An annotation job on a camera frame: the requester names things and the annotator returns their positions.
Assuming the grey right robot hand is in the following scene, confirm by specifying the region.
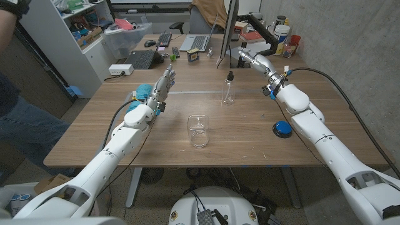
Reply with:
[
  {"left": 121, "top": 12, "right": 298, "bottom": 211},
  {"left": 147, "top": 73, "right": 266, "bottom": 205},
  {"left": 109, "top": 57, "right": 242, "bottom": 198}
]
[{"left": 237, "top": 47, "right": 290, "bottom": 96}]

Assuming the black white gloved person hand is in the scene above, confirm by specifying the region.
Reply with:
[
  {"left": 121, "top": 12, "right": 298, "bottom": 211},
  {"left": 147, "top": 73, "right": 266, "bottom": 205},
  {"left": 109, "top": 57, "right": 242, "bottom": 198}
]
[{"left": 0, "top": 0, "right": 32, "bottom": 20}]

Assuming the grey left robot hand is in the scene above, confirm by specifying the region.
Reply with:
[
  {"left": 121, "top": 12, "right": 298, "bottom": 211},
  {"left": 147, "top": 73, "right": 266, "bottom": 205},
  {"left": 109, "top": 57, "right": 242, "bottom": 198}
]
[{"left": 146, "top": 64, "right": 176, "bottom": 116}]

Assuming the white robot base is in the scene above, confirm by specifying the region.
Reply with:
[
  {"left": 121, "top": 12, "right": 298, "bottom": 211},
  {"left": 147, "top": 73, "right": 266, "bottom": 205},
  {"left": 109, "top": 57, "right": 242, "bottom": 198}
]
[{"left": 168, "top": 186, "right": 259, "bottom": 225}]

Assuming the bare person forearm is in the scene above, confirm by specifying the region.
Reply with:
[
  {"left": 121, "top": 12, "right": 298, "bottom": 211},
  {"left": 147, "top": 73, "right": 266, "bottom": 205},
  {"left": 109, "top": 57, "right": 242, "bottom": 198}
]
[{"left": 0, "top": 9, "right": 19, "bottom": 54}]

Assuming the red plastic cup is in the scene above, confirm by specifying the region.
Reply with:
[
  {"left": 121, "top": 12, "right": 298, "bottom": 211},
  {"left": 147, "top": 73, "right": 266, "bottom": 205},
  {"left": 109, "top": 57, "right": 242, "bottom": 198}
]
[{"left": 289, "top": 34, "right": 302, "bottom": 56}]

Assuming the clear dispenser bottle black pump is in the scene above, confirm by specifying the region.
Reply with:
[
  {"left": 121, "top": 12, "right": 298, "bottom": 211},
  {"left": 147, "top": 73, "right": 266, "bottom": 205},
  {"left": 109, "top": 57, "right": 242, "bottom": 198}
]
[{"left": 221, "top": 71, "right": 236, "bottom": 106}]

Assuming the white bottle black lid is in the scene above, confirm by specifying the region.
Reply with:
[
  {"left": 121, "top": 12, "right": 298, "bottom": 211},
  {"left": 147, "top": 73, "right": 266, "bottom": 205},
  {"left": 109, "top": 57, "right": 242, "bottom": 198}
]
[{"left": 274, "top": 15, "right": 288, "bottom": 28}]

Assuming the blue push button black base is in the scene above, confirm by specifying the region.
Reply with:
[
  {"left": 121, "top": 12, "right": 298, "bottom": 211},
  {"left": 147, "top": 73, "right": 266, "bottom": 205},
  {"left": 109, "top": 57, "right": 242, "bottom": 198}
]
[{"left": 272, "top": 121, "right": 294, "bottom": 139}]

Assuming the teal cloth roll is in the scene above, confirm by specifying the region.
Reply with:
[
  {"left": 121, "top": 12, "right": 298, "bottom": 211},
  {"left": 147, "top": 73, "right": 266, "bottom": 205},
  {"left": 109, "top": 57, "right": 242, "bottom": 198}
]
[{"left": 126, "top": 83, "right": 154, "bottom": 114}]

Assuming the clear glass jar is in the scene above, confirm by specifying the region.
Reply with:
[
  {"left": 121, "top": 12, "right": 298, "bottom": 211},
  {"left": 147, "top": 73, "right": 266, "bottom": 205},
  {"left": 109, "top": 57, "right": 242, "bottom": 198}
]
[{"left": 282, "top": 43, "right": 296, "bottom": 59}]

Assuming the red book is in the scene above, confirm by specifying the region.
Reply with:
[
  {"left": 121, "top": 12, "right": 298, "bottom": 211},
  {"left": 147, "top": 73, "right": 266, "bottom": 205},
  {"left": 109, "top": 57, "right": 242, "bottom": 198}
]
[{"left": 239, "top": 31, "right": 266, "bottom": 44}]

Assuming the black laptop keyboard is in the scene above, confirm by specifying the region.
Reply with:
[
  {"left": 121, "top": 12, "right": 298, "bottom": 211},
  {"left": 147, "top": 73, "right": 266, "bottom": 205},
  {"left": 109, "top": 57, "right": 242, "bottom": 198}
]
[{"left": 124, "top": 49, "right": 158, "bottom": 70}]

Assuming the white tub blue label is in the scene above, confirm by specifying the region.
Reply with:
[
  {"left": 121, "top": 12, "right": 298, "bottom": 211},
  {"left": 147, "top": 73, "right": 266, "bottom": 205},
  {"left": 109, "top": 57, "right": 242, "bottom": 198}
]
[{"left": 274, "top": 24, "right": 291, "bottom": 56}]

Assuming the small yellow black box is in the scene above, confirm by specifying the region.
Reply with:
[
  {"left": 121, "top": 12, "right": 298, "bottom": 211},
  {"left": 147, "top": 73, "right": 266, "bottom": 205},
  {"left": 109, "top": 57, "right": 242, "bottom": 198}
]
[{"left": 186, "top": 47, "right": 201, "bottom": 63}]

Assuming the white power strip box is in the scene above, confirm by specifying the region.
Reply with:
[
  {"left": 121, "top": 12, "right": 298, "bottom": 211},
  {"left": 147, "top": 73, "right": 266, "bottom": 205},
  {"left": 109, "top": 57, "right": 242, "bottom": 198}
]
[{"left": 108, "top": 64, "right": 134, "bottom": 76}]

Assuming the black slim keyboard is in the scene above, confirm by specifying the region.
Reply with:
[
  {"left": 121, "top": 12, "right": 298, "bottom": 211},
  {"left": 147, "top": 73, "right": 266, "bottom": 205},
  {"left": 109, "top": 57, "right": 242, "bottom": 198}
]
[{"left": 156, "top": 31, "right": 173, "bottom": 48}]

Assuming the thin computer monitor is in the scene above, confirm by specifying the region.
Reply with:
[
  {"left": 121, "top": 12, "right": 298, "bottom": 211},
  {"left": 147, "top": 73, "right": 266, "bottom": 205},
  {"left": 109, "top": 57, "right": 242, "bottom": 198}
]
[{"left": 217, "top": 0, "right": 240, "bottom": 61}]

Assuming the silver open laptop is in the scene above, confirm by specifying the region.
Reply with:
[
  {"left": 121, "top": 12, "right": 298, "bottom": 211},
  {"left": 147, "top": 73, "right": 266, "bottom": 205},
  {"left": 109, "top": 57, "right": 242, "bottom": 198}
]
[{"left": 179, "top": 14, "right": 219, "bottom": 53}]

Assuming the clear plastic storage bin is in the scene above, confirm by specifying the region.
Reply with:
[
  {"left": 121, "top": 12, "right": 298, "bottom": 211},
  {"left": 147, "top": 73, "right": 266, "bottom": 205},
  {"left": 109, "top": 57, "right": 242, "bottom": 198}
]
[{"left": 102, "top": 22, "right": 153, "bottom": 60}]

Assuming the grey office chair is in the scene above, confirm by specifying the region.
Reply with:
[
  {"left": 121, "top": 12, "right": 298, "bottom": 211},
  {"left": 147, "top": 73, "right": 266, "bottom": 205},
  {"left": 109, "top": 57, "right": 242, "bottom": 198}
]
[{"left": 169, "top": 4, "right": 226, "bottom": 35}]

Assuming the tan jacket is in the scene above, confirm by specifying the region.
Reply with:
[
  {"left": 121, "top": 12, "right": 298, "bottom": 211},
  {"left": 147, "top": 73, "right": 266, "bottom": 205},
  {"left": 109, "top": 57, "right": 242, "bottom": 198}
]
[{"left": 191, "top": 0, "right": 228, "bottom": 29}]

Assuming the pink flat package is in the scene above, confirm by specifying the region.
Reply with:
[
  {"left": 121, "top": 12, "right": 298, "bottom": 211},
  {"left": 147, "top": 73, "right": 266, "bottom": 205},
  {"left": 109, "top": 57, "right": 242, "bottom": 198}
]
[{"left": 114, "top": 17, "right": 136, "bottom": 31}]

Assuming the cardboard box in shelf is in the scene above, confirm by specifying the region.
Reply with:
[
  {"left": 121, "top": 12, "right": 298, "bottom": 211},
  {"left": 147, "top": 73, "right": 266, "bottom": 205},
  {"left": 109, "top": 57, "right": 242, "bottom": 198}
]
[{"left": 76, "top": 26, "right": 104, "bottom": 48}]

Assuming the white shelf cabinet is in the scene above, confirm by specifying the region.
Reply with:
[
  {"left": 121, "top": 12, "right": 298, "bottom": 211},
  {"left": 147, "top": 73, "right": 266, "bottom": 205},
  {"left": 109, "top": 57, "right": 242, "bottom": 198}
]
[{"left": 19, "top": 0, "right": 113, "bottom": 99}]

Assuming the black round fan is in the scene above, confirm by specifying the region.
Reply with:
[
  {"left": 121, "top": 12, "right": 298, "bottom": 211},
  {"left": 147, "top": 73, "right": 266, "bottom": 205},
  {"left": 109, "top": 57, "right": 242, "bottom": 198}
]
[{"left": 140, "top": 167, "right": 165, "bottom": 185}]

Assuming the grey table leg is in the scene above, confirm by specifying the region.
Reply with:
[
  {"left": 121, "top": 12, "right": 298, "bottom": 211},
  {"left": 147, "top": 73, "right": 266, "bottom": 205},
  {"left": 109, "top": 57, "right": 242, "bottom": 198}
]
[
  {"left": 280, "top": 166, "right": 302, "bottom": 210},
  {"left": 125, "top": 167, "right": 143, "bottom": 209}
]

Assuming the person in blue jeans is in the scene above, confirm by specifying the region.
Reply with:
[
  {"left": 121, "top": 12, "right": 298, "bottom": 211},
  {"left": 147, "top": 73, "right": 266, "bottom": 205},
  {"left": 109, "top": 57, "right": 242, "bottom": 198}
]
[{"left": 0, "top": 73, "right": 76, "bottom": 178}]

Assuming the brown cardboard box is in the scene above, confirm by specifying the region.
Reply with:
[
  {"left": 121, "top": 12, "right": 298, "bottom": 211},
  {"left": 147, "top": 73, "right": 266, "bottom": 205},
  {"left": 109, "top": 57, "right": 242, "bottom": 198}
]
[{"left": 33, "top": 173, "right": 75, "bottom": 194}]

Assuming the white storage bin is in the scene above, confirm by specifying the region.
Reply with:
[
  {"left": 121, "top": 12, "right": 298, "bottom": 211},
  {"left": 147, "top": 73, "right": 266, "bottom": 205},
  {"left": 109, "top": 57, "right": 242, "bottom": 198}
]
[{"left": 0, "top": 182, "right": 36, "bottom": 219}]

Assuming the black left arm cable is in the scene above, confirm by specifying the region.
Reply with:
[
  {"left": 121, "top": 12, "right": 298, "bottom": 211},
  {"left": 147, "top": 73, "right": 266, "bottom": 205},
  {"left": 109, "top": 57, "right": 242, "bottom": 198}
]
[{"left": 101, "top": 99, "right": 138, "bottom": 151}]

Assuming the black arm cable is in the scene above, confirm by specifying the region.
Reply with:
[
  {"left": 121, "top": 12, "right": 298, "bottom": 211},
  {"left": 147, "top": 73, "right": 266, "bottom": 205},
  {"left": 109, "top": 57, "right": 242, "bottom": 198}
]
[
  {"left": 101, "top": 99, "right": 138, "bottom": 151},
  {"left": 289, "top": 67, "right": 400, "bottom": 179}
]

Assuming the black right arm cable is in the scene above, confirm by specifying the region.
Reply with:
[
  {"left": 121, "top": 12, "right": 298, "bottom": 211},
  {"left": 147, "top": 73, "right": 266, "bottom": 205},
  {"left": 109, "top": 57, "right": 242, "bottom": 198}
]
[{"left": 289, "top": 67, "right": 400, "bottom": 179}]

